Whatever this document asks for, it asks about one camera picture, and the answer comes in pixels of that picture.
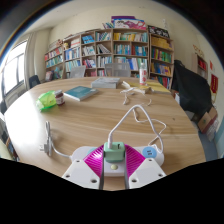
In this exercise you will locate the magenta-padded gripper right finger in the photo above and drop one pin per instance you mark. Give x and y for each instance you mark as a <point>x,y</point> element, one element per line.
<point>135,163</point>

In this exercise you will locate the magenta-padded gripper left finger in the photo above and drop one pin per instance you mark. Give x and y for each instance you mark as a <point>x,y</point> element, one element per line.
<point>93,163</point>

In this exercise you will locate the green charger block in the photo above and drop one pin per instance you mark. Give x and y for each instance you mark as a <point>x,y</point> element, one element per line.
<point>114,151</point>

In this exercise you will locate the white power strip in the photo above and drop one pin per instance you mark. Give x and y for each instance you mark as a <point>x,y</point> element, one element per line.
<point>151,153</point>

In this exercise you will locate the teal book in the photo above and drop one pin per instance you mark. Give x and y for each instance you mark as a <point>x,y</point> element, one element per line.
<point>80,93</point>

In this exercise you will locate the small red-labelled jar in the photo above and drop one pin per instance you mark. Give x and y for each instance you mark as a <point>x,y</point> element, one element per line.
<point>59,97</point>

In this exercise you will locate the yellow book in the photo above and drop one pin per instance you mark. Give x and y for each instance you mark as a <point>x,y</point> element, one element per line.
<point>138,87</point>

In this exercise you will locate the green plastic bag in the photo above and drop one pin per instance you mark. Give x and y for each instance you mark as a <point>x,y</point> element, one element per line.
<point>46,100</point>

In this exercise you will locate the yellow folder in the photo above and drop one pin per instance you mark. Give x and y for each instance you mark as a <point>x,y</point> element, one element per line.
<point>159,86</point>

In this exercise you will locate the grey book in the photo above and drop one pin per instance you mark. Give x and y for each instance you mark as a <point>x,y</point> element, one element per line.
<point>105,82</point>

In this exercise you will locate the cardboard box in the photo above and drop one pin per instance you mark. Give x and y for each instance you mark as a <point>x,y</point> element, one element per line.
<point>208,120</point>

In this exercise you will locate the clear bottle with red label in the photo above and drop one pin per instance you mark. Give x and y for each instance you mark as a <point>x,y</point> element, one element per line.
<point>143,75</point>

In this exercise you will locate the grey mesh chair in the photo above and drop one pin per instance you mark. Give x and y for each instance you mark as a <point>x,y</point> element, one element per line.
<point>77,72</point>
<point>117,70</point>

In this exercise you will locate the black cloth cover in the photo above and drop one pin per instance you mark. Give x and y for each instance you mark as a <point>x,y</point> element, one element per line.
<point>191,88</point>

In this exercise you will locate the dark office chair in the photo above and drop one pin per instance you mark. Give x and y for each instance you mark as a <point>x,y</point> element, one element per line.
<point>34,81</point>

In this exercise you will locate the wooden bookshelf unit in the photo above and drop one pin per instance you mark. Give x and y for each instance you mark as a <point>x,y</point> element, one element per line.
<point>126,50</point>

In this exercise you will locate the window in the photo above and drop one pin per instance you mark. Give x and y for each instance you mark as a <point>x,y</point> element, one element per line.
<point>13,71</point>

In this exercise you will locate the red wall hanging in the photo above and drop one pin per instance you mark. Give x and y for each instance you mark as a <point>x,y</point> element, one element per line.
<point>214,83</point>

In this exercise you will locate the small wall shelf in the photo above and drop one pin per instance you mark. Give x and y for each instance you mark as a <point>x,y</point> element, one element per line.
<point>201,63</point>

